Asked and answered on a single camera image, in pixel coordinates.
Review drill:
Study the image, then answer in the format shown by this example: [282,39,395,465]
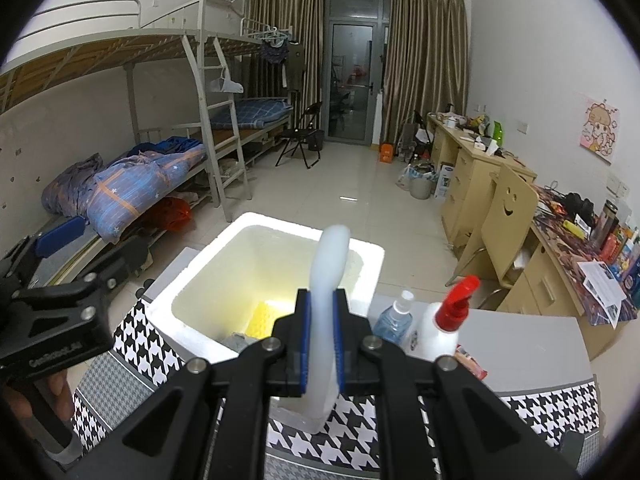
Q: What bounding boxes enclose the wooden smiley chair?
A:
[446,166,538,289]

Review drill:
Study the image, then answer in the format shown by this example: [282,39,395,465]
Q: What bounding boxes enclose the blue plaid quilt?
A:
[41,136,207,244]

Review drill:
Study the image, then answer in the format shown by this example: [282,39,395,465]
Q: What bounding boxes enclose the red snack packet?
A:
[454,344,488,380]

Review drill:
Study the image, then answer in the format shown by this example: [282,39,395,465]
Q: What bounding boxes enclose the small clear spray bottle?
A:
[372,289,414,346]

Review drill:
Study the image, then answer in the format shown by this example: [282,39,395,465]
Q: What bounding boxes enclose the white paper sheets on desk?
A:
[577,260,626,328]

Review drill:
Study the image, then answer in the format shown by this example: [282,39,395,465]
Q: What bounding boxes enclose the white foam box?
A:
[145,212,385,363]

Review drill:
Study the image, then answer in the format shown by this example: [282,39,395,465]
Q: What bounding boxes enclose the houndstooth table cloth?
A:
[69,299,606,480]

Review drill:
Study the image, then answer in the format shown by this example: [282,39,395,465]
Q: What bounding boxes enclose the grey cloth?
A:
[220,333,257,356]

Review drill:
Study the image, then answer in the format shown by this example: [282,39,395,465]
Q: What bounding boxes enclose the long wooden desk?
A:
[426,116,638,359]

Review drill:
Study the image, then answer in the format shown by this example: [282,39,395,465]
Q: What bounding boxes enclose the white pump bottle red cap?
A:
[406,275,480,362]

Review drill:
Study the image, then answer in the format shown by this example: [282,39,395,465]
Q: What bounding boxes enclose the orange bucket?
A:
[378,143,395,164]

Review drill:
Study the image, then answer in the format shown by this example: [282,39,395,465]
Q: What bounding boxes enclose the pink cartoon wall poster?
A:
[579,99,620,165]

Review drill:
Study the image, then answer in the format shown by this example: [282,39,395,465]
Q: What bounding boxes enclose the left brown curtain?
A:
[242,0,324,114]

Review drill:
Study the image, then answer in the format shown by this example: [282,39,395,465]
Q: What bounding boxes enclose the metal bunk bed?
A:
[1,0,291,286]

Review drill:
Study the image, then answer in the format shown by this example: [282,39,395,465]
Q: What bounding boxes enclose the right brown curtain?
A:
[382,0,470,144]

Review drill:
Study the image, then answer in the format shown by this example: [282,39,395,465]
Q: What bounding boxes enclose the brown curtain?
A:
[242,0,324,114]
[382,0,470,144]

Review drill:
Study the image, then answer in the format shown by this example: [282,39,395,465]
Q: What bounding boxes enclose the black folding chair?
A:
[276,101,324,169]

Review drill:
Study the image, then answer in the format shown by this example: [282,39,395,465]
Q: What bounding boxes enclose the glass balcony door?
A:
[322,0,390,146]

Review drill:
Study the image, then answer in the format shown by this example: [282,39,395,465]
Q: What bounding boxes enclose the person's left hand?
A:
[1,370,74,422]

